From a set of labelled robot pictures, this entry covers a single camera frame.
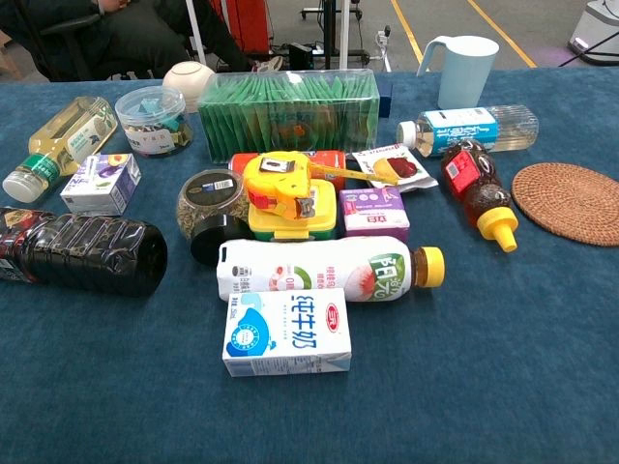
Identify yellow tape measure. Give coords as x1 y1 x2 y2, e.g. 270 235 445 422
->
243 151 400 221

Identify yellow lidded plastic box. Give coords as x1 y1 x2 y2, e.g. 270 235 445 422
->
248 178 339 243

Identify white drink bottle yellow cap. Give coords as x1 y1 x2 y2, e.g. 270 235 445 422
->
216 236 446 304

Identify small purple white carton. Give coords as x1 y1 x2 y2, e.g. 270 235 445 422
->
338 187 411 243

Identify red soda can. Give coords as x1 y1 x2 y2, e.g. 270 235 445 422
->
227 150 348 190

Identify white blue milk carton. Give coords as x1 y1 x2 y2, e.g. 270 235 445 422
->
221 287 353 379

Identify seed jar black lid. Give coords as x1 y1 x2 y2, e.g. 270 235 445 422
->
176 168 255 267

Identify white snack packet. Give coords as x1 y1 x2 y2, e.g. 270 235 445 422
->
351 144 439 193

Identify clear box of green packets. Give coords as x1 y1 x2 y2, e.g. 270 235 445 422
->
196 69 381 163

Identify dark blue box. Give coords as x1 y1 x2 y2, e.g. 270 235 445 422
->
378 81 394 119

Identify white sneaker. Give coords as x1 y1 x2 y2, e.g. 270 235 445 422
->
251 55 284 73

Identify honey bottle yellow nozzle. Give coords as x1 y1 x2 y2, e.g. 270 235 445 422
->
440 138 519 253

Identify black foot pedal box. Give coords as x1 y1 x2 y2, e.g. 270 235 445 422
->
270 42 326 71

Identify clear bottle blue label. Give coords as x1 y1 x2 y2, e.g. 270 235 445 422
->
396 104 540 159

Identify clear round tub of clips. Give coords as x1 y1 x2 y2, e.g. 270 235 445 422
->
114 85 194 159

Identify beige bowl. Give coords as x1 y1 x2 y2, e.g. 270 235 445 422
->
162 61 217 102

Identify black tripod stand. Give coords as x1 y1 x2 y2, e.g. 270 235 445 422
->
313 0 371 70

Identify purple white juice carton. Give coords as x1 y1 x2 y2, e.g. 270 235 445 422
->
60 153 142 217

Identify dark drink bottle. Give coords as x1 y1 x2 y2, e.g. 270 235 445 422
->
0 206 169 298

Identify blue felt table cover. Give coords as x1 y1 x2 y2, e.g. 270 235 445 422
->
0 67 619 464

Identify red cabinet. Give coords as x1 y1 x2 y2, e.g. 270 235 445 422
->
212 0 272 54

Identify light blue pitcher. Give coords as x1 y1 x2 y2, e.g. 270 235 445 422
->
416 35 500 111

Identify seated person dark clothes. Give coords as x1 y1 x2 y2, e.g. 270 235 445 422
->
0 0 284 82

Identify round woven rattan coaster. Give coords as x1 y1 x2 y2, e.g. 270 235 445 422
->
511 162 619 247

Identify pale yellow liquid bottle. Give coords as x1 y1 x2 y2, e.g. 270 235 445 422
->
2 96 119 203

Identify black office chair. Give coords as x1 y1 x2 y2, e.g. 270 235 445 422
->
18 13 103 82

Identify white grey machine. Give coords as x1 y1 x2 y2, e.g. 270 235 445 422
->
568 0 619 67

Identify white frame post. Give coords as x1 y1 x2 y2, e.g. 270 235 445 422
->
338 0 352 72
186 0 208 52

